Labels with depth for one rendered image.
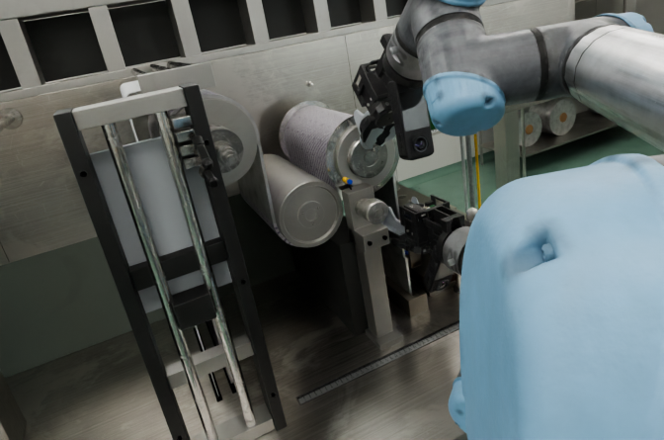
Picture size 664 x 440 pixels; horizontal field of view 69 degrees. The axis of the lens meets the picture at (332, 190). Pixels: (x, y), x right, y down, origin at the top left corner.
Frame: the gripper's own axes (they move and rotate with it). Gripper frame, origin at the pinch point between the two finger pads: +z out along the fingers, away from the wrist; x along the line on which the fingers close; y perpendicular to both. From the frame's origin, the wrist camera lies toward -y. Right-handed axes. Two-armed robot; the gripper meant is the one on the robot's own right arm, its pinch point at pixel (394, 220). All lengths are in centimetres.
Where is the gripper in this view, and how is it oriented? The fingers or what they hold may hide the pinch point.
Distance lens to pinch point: 96.7
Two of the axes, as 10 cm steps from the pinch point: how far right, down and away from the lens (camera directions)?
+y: -1.7, -9.3, -3.4
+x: -8.9, 2.9, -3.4
